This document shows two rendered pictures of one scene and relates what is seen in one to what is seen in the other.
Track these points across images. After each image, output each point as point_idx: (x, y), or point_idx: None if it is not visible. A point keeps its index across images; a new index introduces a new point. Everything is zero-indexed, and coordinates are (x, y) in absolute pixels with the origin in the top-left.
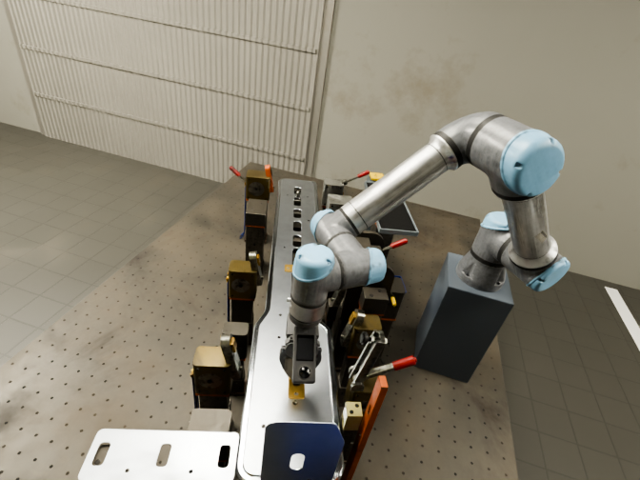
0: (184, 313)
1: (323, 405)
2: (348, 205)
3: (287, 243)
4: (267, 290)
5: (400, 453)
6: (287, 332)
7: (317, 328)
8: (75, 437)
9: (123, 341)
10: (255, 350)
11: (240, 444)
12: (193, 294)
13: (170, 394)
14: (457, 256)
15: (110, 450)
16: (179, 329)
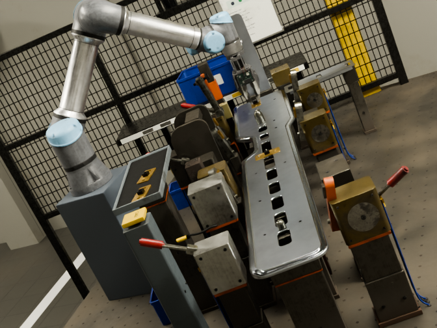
0: (421, 192)
1: (242, 116)
2: (195, 27)
3: (282, 166)
4: (292, 134)
5: None
6: (249, 64)
7: (233, 72)
8: (430, 125)
9: None
10: (289, 110)
11: (284, 92)
12: (428, 207)
13: (384, 159)
14: (97, 192)
15: (344, 66)
16: (415, 183)
